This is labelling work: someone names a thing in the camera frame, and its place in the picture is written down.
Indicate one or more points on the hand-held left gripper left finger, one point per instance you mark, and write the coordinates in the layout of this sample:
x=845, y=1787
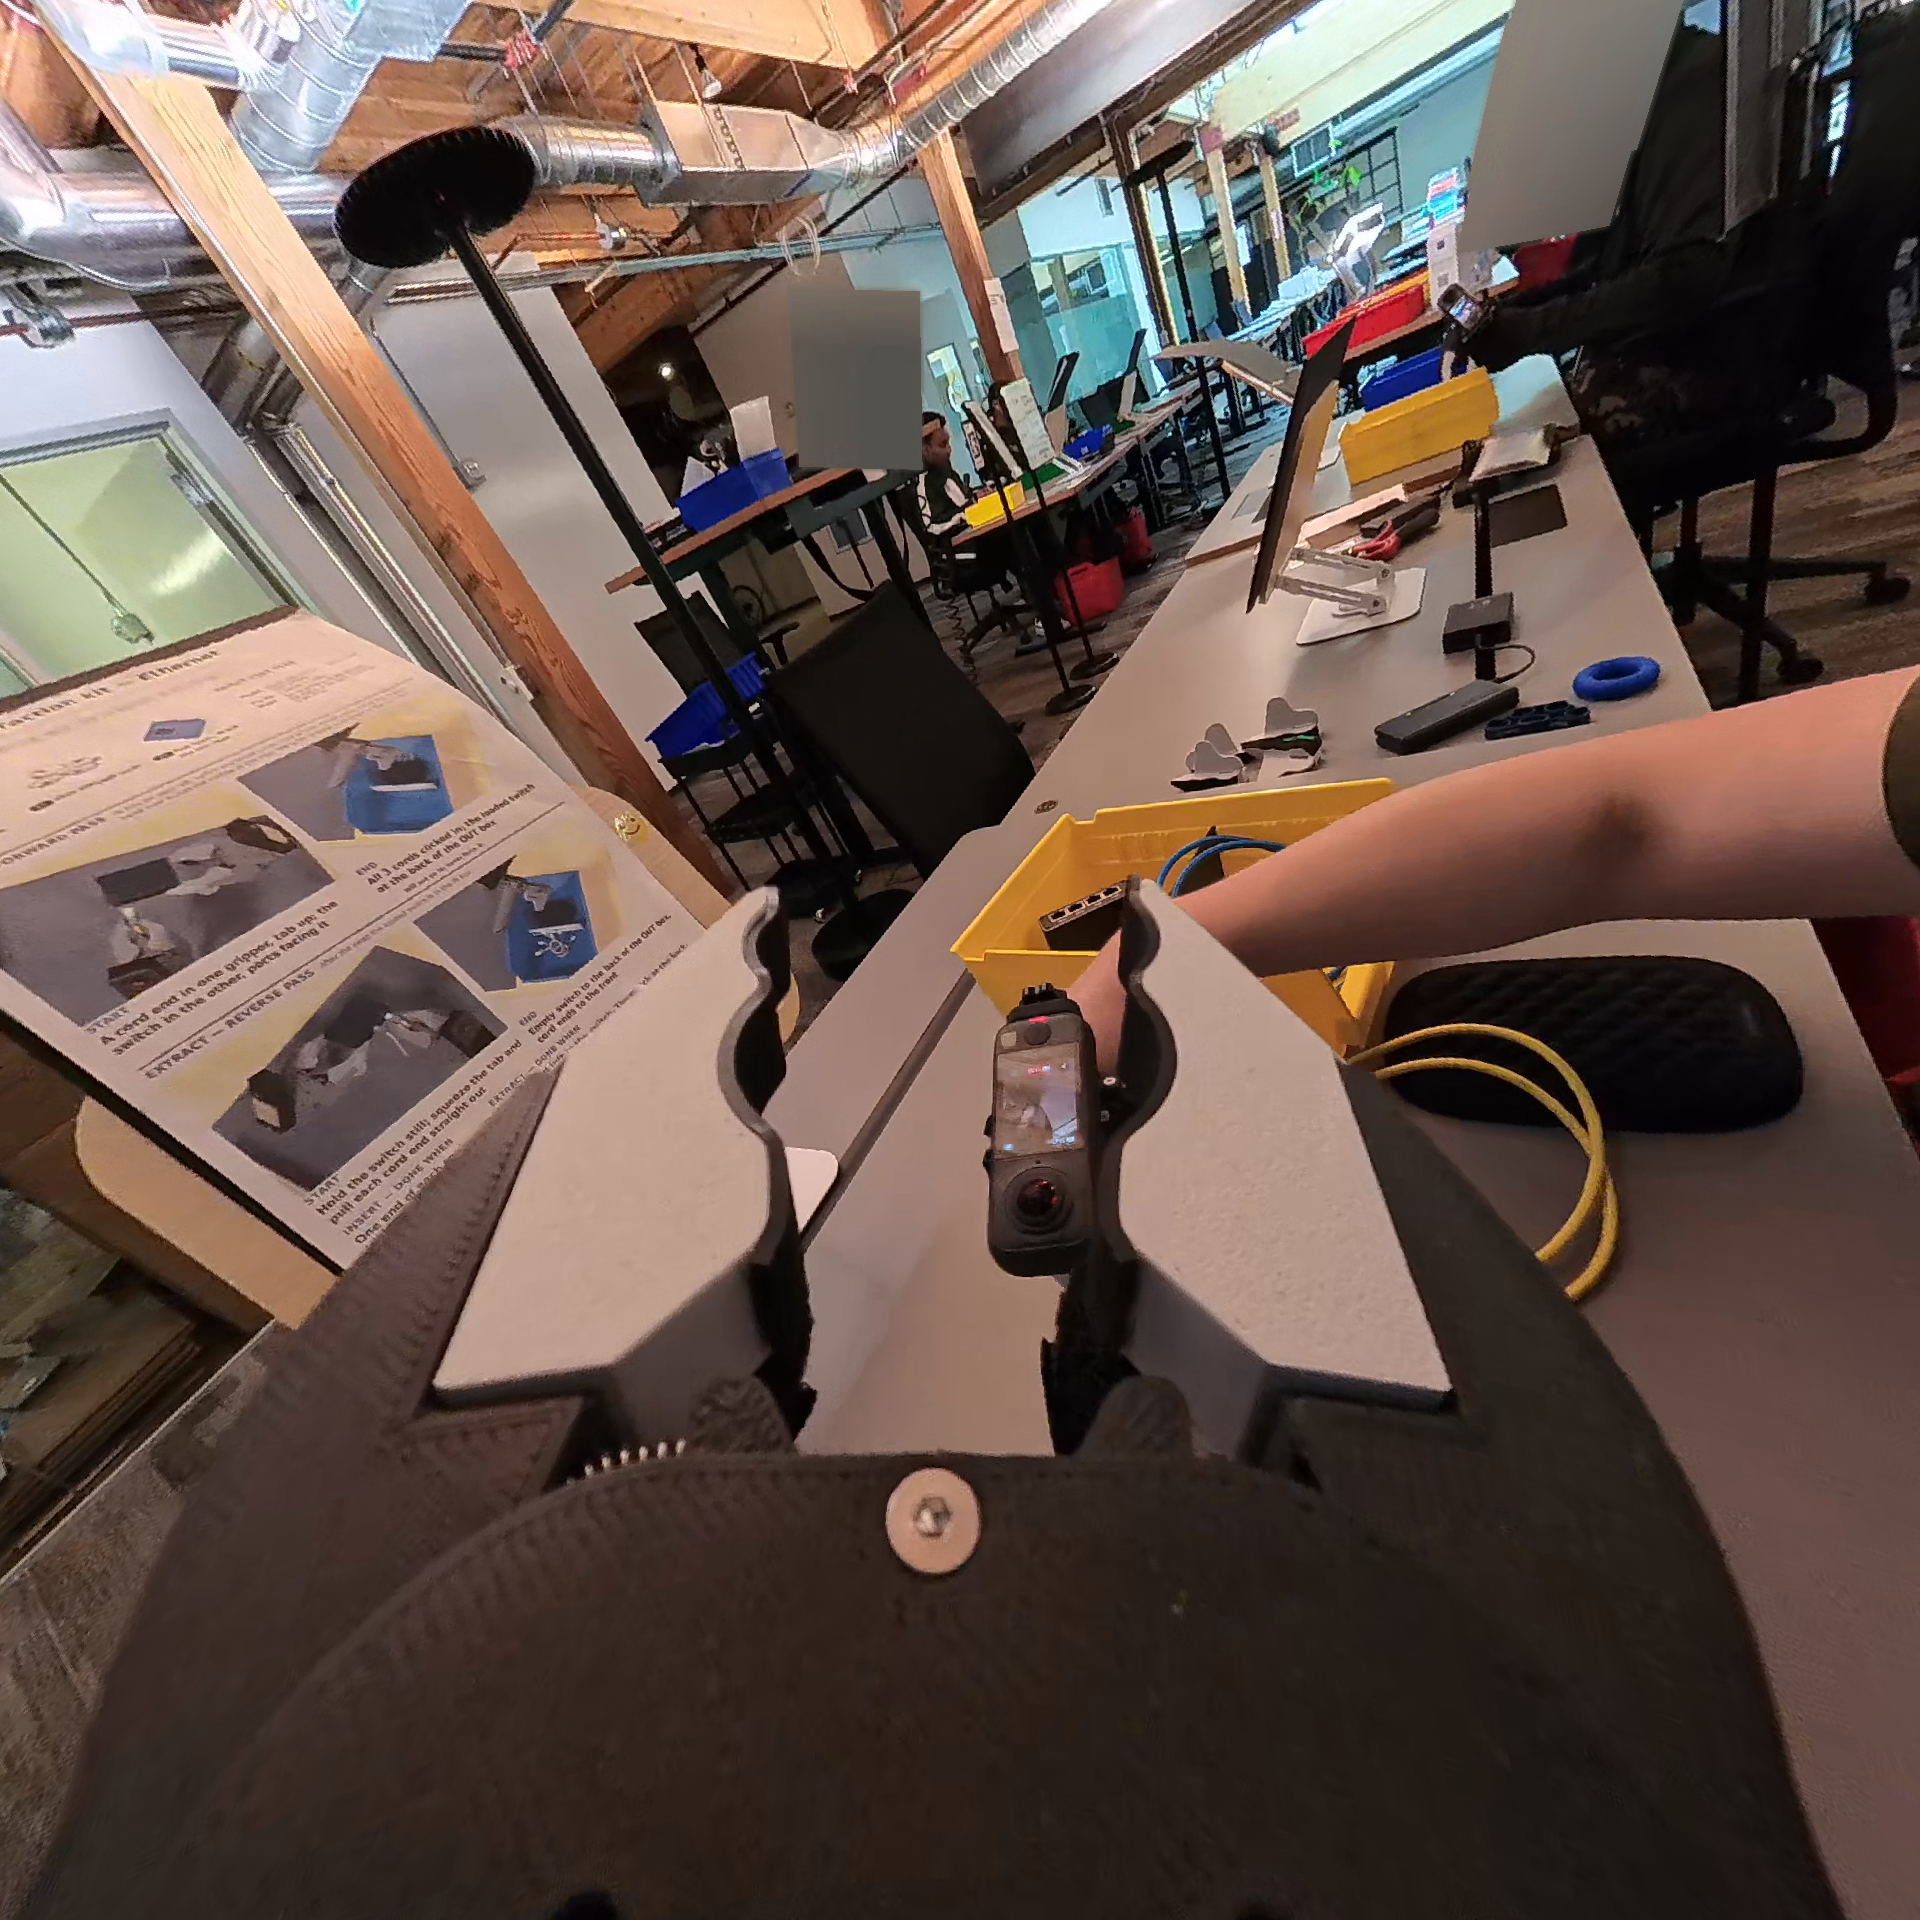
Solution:
x=631, y=1200

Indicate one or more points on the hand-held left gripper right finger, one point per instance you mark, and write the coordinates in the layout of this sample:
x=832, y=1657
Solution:
x=1274, y=1200

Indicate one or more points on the black ethernet switch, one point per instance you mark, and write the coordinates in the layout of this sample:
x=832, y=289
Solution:
x=1081, y=914

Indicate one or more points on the yellow plastic bin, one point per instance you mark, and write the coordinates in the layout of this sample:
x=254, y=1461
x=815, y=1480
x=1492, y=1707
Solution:
x=1419, y=428
x=1051, y=862

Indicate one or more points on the person's right forearm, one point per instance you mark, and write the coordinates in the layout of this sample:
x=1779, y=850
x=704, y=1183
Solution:
x=1501, y=841

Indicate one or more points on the black wrist rest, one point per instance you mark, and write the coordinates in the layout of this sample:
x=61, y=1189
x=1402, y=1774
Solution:
x=1621, y=1034

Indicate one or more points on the loose grey wedge part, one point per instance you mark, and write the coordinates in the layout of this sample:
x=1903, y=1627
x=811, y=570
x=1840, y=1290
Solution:
x=1283, y=728
x=1213, y=763

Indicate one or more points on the printed instruction sheet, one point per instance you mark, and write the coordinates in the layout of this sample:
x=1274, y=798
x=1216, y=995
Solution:
x=301, y=900

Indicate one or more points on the tan backing board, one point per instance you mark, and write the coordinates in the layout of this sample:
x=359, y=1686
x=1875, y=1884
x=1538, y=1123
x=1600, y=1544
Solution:
x=165, y=1200

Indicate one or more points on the black office chair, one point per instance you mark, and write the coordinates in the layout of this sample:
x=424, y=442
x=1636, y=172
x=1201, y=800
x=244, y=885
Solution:
x=1845, y=375
x=901, y=721

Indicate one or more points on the blue plastic bin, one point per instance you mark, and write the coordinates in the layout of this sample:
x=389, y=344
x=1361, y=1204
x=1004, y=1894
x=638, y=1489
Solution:
x=735, y=488
x=704, y=721

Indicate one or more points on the black power bank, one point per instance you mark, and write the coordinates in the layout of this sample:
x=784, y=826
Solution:
x=1449, y=716

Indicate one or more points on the blue flat tool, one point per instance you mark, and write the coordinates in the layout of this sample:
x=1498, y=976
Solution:
x=1538, y=721

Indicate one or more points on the black adapter box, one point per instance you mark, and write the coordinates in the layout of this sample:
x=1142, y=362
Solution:
x=1478, y=619

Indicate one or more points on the wooden pillar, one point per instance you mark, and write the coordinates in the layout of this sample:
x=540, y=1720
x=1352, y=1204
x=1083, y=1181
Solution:
x=375, y=434

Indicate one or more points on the black floor lamp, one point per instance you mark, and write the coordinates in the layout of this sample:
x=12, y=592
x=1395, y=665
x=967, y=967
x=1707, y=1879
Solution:
x=434, y=195

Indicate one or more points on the silver air duct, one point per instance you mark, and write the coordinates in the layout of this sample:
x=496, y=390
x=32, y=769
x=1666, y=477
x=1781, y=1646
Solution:
x=721, y=142

